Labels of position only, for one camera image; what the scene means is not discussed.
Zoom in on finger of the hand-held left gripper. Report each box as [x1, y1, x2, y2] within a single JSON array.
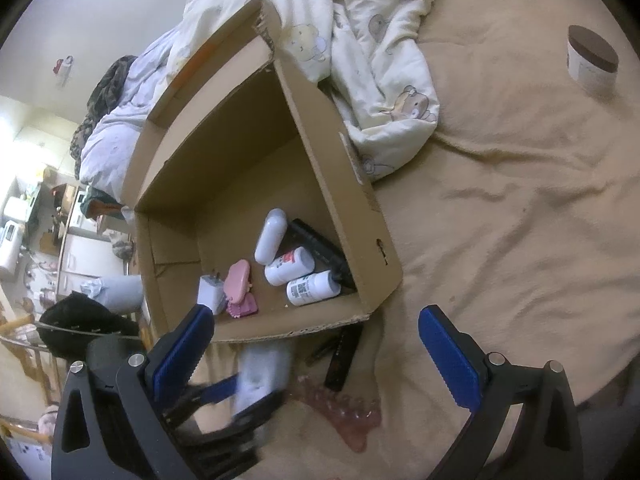
[[197, 376, 242, 405], [231, 391, 287, 427]]

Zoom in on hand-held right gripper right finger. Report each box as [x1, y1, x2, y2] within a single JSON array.
[[418, 304, 586, 480]]

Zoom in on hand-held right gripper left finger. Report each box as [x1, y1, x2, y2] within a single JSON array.
[[50, 304, 216, 480]]

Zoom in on white rectangular box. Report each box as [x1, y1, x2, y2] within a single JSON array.
[[232, 342, 293, 418]]

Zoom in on white charger plug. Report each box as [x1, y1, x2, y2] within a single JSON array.
[[196, 271, 227, 316]]

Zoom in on small pink case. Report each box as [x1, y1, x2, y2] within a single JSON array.
[[224, 259, 253, 306]]

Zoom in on black rectangular case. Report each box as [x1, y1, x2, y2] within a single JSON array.
[[324, 326, 364, 393]]

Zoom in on white labelled bottle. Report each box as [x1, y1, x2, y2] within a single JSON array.
[[286, 270, 342, 307]]

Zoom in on white bottle red label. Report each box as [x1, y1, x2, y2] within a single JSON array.
[[264, 246, 316, 287]]

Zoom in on white capsule-shaped case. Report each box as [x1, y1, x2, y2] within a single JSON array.
[[254, 208, 287, 265]]

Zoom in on long black box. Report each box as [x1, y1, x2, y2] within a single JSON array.
[[289, 218, 358, 291]]

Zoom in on cardboard box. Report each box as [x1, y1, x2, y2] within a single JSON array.
[[122, 0, 404, 344]]

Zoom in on slim black tube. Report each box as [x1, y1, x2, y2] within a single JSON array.
[[306, 335, 342, 367]]

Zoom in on black cloth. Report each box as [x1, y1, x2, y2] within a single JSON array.
[[39, 291, 141, 361]]

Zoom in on white cabinet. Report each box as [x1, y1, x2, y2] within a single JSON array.
[[57, 232, 141, 291]]

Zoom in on tan bed sheet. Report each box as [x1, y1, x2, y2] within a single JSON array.
[[195, 0, 640, 480]]

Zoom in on white kitchen appliance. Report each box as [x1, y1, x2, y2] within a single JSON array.
[[0, 222, 26, 277]]

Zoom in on lavender quilt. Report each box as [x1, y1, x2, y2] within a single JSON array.
[[80, 30, 211, 206]]

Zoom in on dark camouflage cloth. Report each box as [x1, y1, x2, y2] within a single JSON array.
[[72, 55, 139, 179]]

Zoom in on cream printed blanket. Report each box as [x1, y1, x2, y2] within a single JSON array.
[[170, 0, 442, 183]]

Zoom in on white jar brown lid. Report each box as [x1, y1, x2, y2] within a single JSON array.
[[566, 25, 620, 98]]

